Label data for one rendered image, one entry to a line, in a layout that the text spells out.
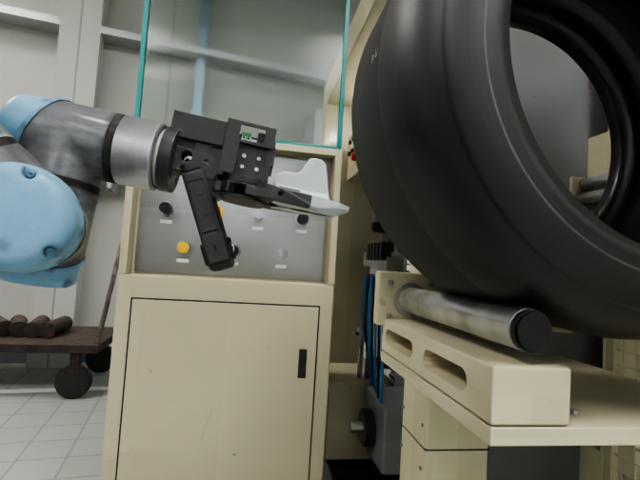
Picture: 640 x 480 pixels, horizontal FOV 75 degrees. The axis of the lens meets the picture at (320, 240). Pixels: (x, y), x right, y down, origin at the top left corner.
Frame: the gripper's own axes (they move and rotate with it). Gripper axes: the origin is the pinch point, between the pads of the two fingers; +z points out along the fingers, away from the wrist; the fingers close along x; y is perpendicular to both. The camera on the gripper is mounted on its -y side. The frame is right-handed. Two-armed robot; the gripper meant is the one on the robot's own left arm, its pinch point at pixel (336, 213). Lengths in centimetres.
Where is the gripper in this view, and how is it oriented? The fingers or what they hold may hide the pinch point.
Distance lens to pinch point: 49.0
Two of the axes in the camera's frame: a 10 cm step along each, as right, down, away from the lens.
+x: -1.6, 0.5, 9.9
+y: 1.8, -9.8, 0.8
